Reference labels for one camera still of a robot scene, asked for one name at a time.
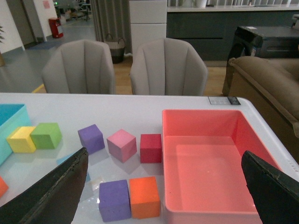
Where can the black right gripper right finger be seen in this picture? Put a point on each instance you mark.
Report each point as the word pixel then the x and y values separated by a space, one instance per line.
pixel 275 194

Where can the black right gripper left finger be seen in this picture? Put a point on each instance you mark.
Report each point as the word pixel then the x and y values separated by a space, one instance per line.
pixel 54 198

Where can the blue block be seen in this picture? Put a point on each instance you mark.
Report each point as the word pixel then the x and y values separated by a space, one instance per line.
pixel 63 159

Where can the orange block near teal bin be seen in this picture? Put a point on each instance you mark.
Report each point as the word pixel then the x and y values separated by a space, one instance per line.
pixel 3 187

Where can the purple block near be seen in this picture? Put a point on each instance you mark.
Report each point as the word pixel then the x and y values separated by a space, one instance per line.
pixel 114 201

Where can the purple block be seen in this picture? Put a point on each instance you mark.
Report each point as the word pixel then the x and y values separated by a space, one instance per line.
pixel 114 201
pixel 91 138

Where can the green foam block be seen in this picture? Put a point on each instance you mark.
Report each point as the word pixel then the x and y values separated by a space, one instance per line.
pixel 46 136

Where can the yellow foam block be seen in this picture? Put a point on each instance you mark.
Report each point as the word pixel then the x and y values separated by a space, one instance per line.
pixel 20 140

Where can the pink plastic bin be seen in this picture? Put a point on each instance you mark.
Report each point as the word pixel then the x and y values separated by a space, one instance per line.
pixel 203 178

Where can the purple block far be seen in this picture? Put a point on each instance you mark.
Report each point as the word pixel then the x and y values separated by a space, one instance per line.
pixel 91 138

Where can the pink foam block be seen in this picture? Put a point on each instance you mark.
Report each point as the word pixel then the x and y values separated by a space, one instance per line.
pixel 122 145

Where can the orange block near pink bin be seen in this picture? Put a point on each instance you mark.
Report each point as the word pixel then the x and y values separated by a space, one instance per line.
pixel 144 197

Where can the brown sofa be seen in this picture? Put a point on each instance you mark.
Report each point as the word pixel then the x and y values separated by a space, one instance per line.
pixel 272 86

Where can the dark red block far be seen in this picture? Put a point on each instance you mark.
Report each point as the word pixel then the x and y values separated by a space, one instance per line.
pixel 150 148

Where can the table label sticker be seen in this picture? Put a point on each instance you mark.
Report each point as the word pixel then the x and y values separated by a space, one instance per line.
pixel 224 101

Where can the left grey chair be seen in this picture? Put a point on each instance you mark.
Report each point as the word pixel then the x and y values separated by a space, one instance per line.
pixel 80 67

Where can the grey chair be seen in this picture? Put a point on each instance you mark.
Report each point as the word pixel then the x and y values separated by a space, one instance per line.
pixel 80 67
pixel 168 67

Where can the woven basket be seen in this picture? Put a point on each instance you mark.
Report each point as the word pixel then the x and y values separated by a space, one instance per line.
pixel 117 47

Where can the right grey chair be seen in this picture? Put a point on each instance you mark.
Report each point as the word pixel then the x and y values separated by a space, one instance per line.
pixel 168 67

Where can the dark counter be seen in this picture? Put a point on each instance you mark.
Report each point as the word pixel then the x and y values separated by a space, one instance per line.
pixel 211 30

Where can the white cabinet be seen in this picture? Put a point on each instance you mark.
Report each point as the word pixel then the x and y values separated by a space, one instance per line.
pixel 148 21

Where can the white potted plant on counter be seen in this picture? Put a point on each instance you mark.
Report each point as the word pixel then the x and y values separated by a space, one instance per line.
pixel 200 3

